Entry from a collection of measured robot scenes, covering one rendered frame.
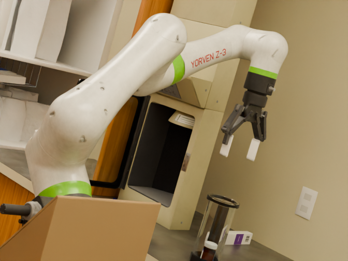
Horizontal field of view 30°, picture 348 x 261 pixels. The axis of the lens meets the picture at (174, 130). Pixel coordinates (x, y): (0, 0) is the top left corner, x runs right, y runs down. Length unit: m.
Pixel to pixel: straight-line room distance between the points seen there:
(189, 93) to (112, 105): 0.91
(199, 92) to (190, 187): 0.37
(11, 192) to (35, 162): 1.26
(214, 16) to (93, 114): 1.12
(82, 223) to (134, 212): 0.14
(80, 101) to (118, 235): 0.31
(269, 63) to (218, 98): 0.44
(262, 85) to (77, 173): 0.75
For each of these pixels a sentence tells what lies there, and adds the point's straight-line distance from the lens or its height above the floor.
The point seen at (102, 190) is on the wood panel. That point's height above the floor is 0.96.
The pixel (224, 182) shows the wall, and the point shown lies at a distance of 2.83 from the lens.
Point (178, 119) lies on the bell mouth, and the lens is 2.48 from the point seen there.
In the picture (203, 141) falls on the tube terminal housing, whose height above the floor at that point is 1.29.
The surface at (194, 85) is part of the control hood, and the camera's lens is 2.30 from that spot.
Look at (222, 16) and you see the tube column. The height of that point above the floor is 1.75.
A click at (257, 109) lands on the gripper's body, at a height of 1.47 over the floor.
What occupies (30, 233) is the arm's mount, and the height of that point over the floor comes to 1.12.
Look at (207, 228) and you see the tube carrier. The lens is 2.07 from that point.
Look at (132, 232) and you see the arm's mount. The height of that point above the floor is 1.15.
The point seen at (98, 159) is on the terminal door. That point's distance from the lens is 2.54.
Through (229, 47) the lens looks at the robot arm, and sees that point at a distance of 2.04.
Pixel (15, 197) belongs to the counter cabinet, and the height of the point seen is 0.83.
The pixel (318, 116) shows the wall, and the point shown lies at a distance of 2.59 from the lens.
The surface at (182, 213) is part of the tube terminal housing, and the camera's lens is 2.46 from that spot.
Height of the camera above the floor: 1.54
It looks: 6 degrees down
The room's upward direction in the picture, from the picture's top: 16 degrees clockwise
